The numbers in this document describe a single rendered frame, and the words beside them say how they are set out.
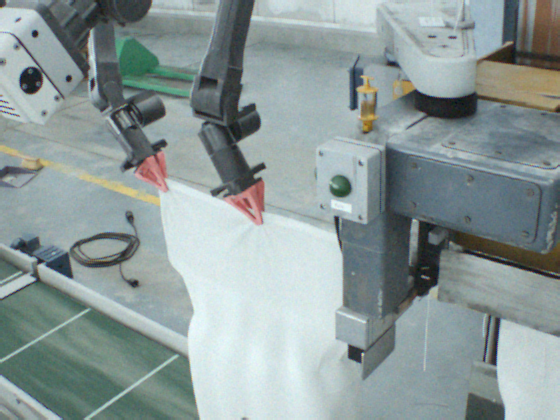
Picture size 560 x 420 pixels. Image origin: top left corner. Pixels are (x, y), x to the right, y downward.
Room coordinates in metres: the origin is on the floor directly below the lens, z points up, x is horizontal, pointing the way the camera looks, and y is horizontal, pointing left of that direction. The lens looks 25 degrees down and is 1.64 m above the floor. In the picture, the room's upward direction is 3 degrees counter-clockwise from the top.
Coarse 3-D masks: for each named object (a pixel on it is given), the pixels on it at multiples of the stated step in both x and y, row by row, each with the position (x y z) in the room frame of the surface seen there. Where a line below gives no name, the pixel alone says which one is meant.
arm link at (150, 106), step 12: (108, 84) 1.40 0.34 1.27; (108, 96) 1.39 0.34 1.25; (120, 96) 1.40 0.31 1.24; (132, 96) 1.43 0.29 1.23; (144, 96) 1.45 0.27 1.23; (156, 96) 1.46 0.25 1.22; (108, 108) 1.40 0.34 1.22; (144, 108) 1.43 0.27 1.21; (156, 108) 1.44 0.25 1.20; (144, 120) 1.42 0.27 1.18; (156, 120) 1.45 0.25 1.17
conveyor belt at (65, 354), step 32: (32, 288) 2.06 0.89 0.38; (0, 320) 1.86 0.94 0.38; (32, 320) 1.86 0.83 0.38; (64, 320) 1.85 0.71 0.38; (96, 320) 1.85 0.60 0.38; (0, 352) 1.69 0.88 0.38; (32, 352) 1.68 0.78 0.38; (64, 352) 1.68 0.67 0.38; (96, 352) 1.67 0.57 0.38; (128, 352) 1.67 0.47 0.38; (160, 352) 1.67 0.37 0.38; (32, 384) 1.53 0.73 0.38; (64, 384) 1.53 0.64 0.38; (96, 384) 1.52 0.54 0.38; (128, 384) 1.52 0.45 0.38; (160, 384) 1.52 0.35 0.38; (192, 384) 1.51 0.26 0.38; (64, 416) 1.39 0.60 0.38; (96, 416) 1.39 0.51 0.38; (128, 416) 1.39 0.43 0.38; (160, 416) 1.38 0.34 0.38; (192, 416) 1.38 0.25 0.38
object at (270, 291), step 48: (192, 192) 1.27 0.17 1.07; (192, 240) 1.28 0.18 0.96; (240, 240) 1.18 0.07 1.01; (288, 240) 1.12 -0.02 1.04; (336, 240) 1.05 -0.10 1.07; (192, 288) 1.27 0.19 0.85; (240, 288) 1.19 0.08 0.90; (288, 288) 1.12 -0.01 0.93; (336, 288) 1.05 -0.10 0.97; (192, 336) 1.21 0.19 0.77; (240, 336) 1.12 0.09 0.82; (288, 336) 1.08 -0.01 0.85; (240, 384) 1.10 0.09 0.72; (288, 384) 1.03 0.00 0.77; (336, 384) 1.01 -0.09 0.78
